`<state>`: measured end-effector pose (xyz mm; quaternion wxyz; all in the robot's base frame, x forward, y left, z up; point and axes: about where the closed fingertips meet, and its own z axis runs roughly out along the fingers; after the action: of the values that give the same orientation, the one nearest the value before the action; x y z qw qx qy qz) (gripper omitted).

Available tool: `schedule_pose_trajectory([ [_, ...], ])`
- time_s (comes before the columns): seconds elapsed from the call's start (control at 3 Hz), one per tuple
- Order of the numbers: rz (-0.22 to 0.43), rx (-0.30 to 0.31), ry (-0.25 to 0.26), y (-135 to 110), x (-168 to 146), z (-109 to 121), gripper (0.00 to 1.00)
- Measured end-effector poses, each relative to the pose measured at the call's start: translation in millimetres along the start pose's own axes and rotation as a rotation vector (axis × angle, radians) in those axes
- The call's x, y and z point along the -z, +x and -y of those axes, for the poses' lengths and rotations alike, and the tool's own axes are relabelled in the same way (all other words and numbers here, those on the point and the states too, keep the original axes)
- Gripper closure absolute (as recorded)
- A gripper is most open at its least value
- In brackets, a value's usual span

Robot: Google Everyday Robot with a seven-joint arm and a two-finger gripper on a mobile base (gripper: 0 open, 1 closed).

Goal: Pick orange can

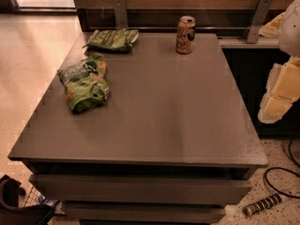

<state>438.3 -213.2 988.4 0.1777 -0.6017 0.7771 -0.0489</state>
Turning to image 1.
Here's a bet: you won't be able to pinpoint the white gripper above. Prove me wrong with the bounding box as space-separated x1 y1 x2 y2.
258 57 300 124

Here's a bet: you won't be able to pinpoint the orange soda can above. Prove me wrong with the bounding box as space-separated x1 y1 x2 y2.
176 16 196 54

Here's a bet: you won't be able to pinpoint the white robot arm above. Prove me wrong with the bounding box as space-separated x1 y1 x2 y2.
258 0 300 124

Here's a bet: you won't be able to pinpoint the grey drawer cabinet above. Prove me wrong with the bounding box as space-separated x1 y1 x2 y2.
9 34 267 225

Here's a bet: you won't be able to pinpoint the green chip bag back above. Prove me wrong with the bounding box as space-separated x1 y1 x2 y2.
85 28 139 52

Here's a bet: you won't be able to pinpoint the green chip bag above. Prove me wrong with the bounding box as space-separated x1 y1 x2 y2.
85 28 139 52
57 52 110 113

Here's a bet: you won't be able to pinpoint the green chip bag front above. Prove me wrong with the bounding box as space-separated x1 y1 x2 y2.
57 52 110 113

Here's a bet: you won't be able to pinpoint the lower grey drawer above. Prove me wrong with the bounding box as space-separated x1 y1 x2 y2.
62 202 225 224

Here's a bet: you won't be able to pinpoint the grey drawer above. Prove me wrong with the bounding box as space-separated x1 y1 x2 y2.
62 202 225 224
29 174 250 205

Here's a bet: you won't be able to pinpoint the upper grey drawer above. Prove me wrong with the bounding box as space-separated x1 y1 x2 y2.
29 174 250 205

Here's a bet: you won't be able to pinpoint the dark bin on floor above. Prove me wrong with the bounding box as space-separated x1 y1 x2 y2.
0 173 57 225

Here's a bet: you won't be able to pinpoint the black floor cable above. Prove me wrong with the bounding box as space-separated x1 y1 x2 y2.
262 136 300 200

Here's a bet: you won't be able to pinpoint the right metal bracket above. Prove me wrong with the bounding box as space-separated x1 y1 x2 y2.
246 0 274 44

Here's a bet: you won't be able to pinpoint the metal bracket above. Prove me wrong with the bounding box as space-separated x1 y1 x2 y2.
112 0 128 30
246 0 274 44

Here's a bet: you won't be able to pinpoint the left metal bracket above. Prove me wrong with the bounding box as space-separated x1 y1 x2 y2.
112 0 128 30

